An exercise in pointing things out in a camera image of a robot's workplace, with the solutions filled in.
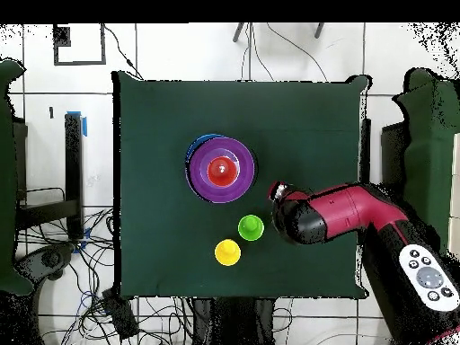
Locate black floor stand base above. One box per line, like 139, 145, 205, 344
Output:
15, 242, 78, 285

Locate side table green cloth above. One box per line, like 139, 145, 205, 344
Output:
0, 58, 35, 297
393, 67, 460, 252

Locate black metal stand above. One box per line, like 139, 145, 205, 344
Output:
17, 111, 88, 241
359, 118, 372, 184

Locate tangle of floor cables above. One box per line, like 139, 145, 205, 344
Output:
15, 186, 195, 345

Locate black equipment box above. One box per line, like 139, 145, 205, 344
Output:
380, 121, 409, 191
12, 118, 29, 202

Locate black floor box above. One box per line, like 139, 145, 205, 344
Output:
102, 287, 139, 341

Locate gray square floor frame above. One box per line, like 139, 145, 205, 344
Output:
52, 23, 107, 66

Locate green cup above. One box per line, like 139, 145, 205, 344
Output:
237, 214, 265, 242

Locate large purple bowl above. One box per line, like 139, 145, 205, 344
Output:
184, 136, 257, 205

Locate orange cup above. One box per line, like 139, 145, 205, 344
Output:
207, 155, 240, 189

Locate dark green tablecloth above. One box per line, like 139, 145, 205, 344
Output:
113, 70, 371, 300

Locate camera tripod legs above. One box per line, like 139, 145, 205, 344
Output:
232, 22, 325, 43

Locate black floor cable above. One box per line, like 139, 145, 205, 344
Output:
102, 23, 145, 80

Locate large light blue bowl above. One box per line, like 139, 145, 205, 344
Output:
185, 133, 226, 161

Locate yellow cup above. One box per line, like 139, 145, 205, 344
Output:
214, 238, 243, 268

